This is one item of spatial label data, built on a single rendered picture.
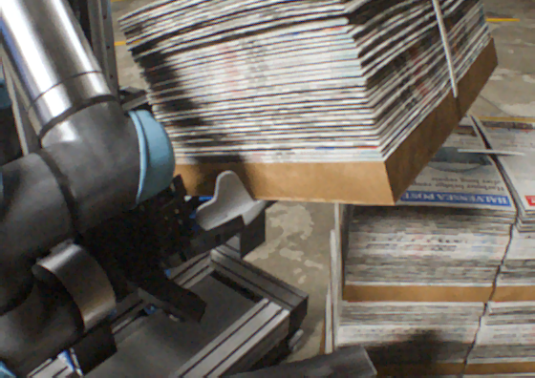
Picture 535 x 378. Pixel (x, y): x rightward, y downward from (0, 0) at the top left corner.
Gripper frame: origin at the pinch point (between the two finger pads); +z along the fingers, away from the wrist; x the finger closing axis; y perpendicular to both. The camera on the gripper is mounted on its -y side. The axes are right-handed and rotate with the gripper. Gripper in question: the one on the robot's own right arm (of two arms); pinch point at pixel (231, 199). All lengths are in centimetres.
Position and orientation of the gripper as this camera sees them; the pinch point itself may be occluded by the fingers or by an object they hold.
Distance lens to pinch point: 61.9
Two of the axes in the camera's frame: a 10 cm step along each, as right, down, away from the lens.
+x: -7.7, 0.0, 6.4
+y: -2.8, -9.0, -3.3
